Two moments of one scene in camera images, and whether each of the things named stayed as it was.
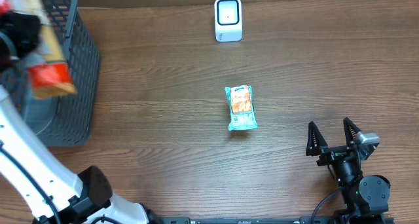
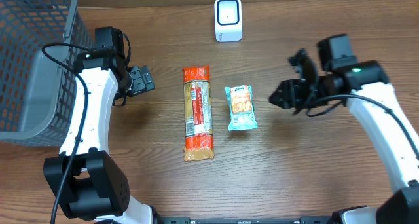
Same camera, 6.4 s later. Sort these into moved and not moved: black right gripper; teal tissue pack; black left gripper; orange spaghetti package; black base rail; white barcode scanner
Moved: black right gripper; black left gripper; orange spaghetti package
Not moved: teal tissue pack; white barcode scanner; black base rail
